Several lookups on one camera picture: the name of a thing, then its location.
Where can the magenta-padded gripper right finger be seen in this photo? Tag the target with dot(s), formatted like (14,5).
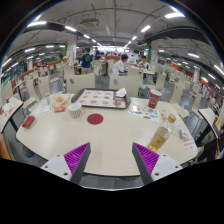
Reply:
(147,158)

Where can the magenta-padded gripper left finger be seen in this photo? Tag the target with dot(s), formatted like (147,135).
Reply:
(76,158)

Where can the clear bottle with amber drink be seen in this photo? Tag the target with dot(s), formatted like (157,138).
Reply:
(159,136)

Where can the flat round red coaster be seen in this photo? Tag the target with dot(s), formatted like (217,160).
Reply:
(95,119)

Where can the white and red flyer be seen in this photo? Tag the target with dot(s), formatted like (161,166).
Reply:
(189,144)

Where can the colourful printed leaflet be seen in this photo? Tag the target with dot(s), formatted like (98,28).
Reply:
(144,112)

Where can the white striped mug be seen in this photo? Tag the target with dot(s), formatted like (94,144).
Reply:
(75,109)

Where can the red pouch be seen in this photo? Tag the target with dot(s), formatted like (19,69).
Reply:
(28,122)

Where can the clear bag of fried food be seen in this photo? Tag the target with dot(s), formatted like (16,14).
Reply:
(60,100)

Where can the person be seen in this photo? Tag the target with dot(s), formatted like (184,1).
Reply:
(144,64)
(210,150)
(118,68)
(86,60)

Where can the dark tray with menu paper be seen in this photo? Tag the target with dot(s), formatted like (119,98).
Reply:
(96,98)

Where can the crumpled white napkin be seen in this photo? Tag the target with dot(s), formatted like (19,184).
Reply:
(121,92)

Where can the white side table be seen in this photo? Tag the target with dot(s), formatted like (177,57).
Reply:
(8,111)
(208,118)

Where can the beige chair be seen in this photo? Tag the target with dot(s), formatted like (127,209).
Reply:
(128,85)
(80,83)

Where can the group of beige chairs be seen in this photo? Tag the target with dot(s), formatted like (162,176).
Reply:
(43,85)

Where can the ceiling air conditioner unit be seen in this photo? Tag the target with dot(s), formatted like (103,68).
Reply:
(90,22)

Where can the ceiling lights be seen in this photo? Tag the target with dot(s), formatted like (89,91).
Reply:
(174,15)

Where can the white card with red frame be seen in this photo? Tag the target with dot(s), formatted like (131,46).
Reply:
(41,110)

